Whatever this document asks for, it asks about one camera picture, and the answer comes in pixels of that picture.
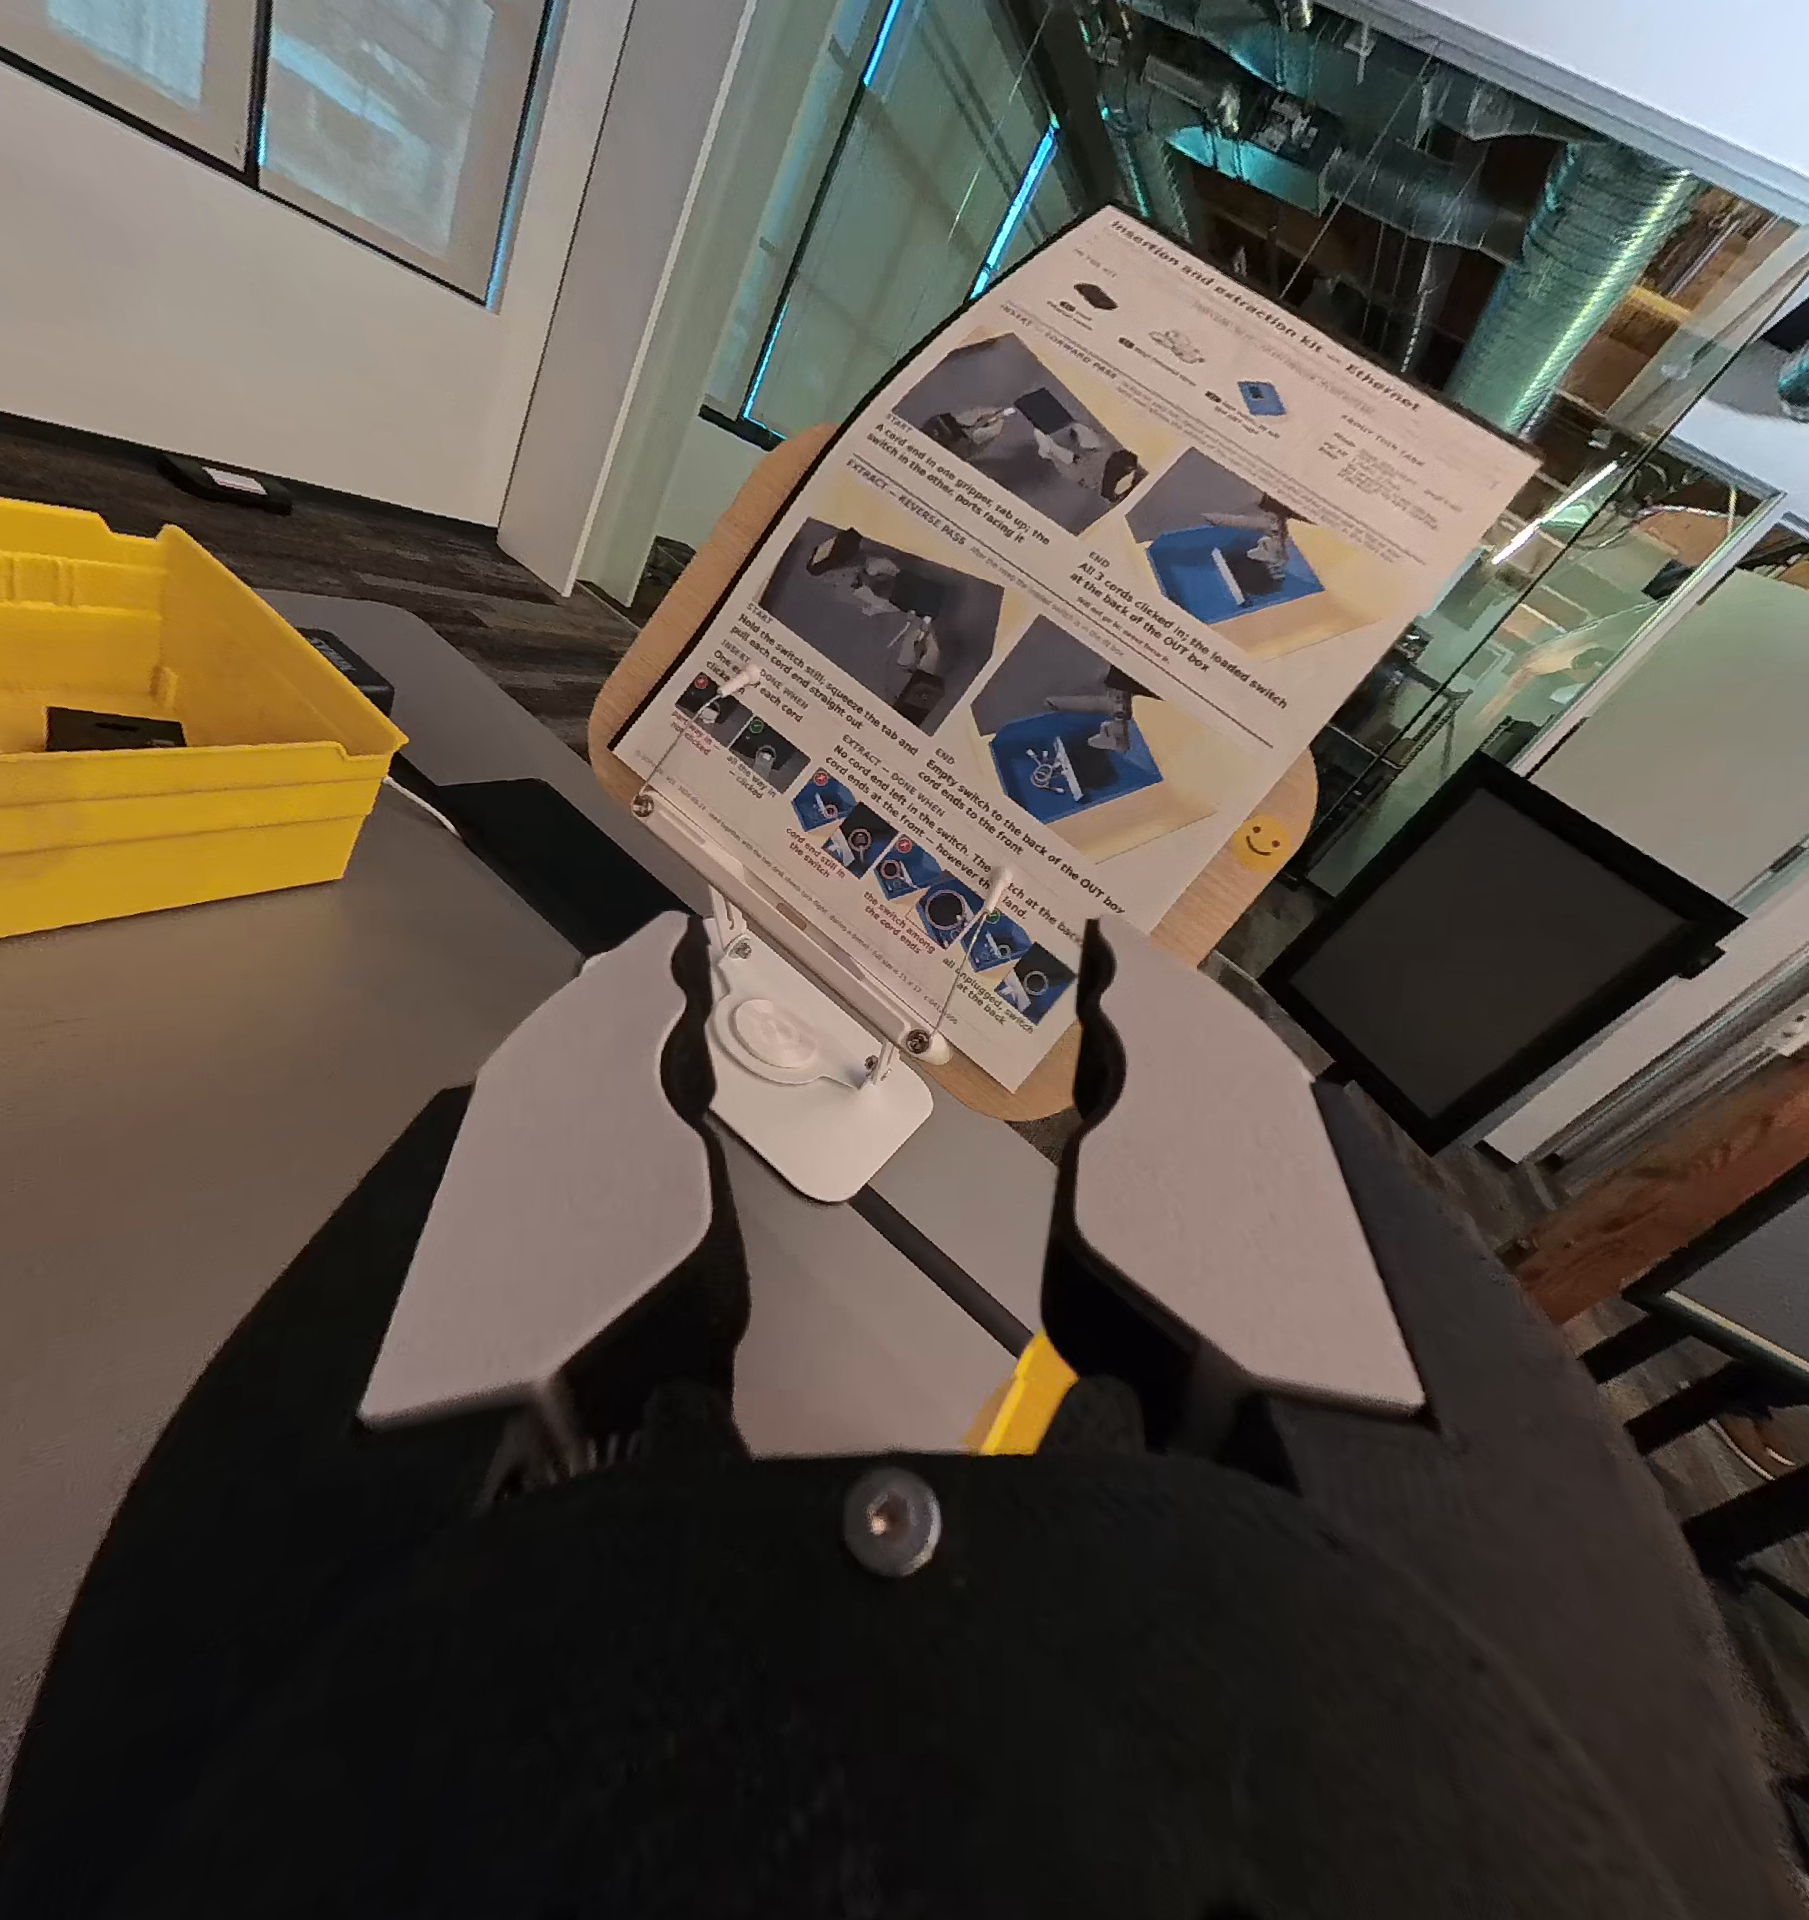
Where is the printed instruction sheet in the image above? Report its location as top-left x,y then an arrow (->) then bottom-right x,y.
612,202 -> 1545,1097

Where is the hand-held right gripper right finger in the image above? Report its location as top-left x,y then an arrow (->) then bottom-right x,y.
1037,918 -> 1433,1465

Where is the white sheet stand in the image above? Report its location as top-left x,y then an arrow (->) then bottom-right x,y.
634,658 -> 949,1204

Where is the silver ventilation duct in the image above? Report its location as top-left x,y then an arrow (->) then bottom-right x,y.
1452,143 -> 1706,442

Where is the yellow plastic piece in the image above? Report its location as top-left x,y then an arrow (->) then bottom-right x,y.
967,1326 -> 1081,1457

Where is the black flat device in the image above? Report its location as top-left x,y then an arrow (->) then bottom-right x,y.
295,623 -> 406,724

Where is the black network switch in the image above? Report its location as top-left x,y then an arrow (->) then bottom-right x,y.
46,705 -> 187,754

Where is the black desk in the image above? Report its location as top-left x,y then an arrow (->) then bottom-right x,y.
1587,1147 -> 1809,1577

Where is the rounded wooden board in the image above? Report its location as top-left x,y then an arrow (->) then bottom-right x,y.
591,420 -> 1321,1122

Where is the large window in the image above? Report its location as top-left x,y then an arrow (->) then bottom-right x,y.
0,0 -> 570,311

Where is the black monitor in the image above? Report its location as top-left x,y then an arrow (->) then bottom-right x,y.
1260,752 -> 1747,1153

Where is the black box on floor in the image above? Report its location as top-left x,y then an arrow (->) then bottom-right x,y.
160,450 -> 295,517

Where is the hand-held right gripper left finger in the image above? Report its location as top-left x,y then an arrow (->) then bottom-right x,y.
356,910 -> 757,1487

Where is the yellow plastic bin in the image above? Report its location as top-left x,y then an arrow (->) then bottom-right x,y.
0,487 -> 409,952

